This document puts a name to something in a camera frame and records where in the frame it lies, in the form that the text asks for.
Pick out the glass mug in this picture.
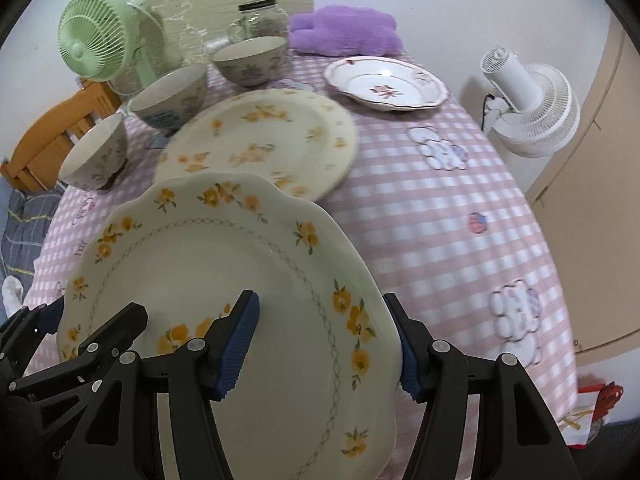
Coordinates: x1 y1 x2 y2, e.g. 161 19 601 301
227 18 250 44

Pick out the scalloped yellow flower plate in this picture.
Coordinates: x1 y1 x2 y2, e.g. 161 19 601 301
56 174 401 479

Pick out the pink checkered tablecloth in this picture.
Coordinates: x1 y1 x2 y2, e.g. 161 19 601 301
22 49 580 480

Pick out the glass jar black lid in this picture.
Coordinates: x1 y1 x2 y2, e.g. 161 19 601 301
239 0 288 39

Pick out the red gift bag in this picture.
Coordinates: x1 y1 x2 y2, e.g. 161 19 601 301
559 382 624 448

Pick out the grey plaid pillow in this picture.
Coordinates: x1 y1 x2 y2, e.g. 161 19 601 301
1 177 63 290

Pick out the pile of clothes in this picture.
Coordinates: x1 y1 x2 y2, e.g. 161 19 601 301
1 275 24 318

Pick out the white red flower plate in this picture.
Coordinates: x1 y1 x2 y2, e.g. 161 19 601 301
322 56 450 112

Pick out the beige cabinet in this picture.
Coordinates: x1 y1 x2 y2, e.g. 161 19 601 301
527 20 639 365

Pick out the green desk fan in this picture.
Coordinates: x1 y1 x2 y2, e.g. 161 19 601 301
58 0 169 99

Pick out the floral ceramic bowl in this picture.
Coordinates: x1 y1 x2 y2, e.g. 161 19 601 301
210 36 288 88
127 64 208 131
58 113 128 192

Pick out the white standing fan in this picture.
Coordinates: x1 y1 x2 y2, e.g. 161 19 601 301
480 47 580 158

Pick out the round yellow flower plate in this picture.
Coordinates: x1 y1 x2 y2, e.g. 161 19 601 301
154 89 358 202

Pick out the purple plush toy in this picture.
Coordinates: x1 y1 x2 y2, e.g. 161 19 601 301
288 6 404 58

